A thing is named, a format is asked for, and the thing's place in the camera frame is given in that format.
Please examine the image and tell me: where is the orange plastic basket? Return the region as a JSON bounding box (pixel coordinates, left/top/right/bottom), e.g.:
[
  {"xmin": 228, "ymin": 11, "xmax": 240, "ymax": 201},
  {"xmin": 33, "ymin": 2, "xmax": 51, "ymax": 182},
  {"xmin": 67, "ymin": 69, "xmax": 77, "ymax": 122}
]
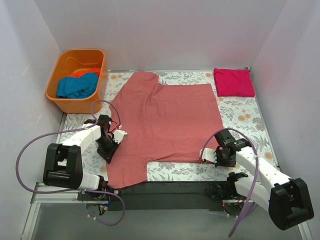
[{"xmin": 45, "ymin": 48, "xmax": 108, "ymax": 114}]

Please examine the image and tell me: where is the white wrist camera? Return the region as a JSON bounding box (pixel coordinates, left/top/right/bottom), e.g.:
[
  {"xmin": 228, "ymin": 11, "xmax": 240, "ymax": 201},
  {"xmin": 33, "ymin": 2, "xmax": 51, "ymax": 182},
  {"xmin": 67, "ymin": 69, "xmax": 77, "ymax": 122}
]
[
  {"xmin": 113, "ymin": 125, "xmax": 128, "ymax": 144},
  {"xmin": 199, "ymin": 147, "xmax": 217, "ymax": 164}
]

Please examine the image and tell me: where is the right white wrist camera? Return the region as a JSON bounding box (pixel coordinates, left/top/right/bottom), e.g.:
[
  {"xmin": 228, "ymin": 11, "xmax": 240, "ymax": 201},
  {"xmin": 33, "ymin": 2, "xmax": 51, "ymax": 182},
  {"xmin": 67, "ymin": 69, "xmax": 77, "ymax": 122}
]
[{"xmin": 199, "ymin": 147, "xmax": 217, "ymax": 164}]

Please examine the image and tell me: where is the blue t shirt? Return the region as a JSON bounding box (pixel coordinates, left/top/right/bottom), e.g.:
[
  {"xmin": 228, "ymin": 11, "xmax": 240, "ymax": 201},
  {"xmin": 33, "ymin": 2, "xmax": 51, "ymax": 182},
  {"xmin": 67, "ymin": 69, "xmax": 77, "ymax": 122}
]
[{"xmin": 56, "ymin": 72, "xmax": 99, "ymax": 99}]

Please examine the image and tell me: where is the aluminium frame rail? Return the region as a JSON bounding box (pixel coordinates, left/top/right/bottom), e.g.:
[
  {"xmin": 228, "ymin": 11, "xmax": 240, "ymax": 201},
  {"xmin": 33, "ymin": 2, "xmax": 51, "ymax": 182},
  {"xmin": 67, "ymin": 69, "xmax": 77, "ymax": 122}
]
[{"xmin": 21, "ymin": 182, "xmax": 86, "ymax": 240}]

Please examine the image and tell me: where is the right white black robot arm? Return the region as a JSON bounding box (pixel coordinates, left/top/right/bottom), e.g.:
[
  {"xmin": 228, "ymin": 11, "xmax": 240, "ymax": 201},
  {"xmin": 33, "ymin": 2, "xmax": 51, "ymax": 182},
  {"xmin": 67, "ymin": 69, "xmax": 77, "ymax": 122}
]
[{"xmin": 213, "ymin": 128, "xmax": 314, "ymax": 230}]

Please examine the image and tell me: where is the folded magenta t shirt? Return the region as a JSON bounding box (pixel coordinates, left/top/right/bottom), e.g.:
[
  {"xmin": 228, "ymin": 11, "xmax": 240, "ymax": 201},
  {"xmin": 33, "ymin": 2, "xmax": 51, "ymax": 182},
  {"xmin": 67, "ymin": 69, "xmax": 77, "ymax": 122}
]
[{"xmin": 213, "ymin": 68, "xmax": 255, "ymax": 98}]

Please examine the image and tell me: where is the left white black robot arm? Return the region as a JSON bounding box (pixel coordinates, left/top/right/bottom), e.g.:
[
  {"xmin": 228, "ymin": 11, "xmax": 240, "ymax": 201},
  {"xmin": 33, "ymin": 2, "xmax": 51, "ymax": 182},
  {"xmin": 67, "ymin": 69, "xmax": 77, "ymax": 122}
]
[{"xmin": 43, "ymin": 115, "xmax": 128, "ymax": 200}]

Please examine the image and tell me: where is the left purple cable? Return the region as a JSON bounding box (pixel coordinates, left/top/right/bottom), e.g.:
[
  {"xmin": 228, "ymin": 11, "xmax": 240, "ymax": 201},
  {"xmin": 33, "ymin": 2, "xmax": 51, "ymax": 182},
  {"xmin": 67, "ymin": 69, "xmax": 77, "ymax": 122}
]
[{"xmin": 15, "ymin": 99, "xmax": 126, "ymax": 227}]

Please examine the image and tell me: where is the orange t shirt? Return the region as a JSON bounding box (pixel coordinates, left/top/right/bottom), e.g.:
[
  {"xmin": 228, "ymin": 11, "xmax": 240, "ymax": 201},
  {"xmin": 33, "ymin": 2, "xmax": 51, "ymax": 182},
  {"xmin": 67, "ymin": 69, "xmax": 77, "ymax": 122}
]
[{"xmin": 68, "ymin": 67, "xmax": 101, "ymax": 78}]

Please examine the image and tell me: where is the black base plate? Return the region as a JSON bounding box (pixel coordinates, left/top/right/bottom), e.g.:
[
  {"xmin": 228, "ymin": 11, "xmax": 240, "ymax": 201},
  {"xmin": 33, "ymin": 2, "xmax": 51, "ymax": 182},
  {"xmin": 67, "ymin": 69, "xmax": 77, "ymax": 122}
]
[{"xmin": 77, "ymin": 181, "xmax": 251, "ymax": 218}]

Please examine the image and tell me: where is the dusty pink t shirt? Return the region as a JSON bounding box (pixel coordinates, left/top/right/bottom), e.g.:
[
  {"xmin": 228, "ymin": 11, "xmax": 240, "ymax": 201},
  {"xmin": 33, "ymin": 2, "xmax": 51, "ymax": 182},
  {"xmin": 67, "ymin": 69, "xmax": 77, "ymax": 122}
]
[{"xmin": 106, "ymin": 71, "xmax": 223, "ymax": 189}]

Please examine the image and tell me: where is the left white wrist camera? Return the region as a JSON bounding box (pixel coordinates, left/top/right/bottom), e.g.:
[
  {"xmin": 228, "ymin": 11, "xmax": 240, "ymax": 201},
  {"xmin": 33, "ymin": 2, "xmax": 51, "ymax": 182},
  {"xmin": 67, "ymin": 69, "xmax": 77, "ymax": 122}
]
[{"xmin": 113, "ymin": 125, "xmax": 128, "ymax": 144}]

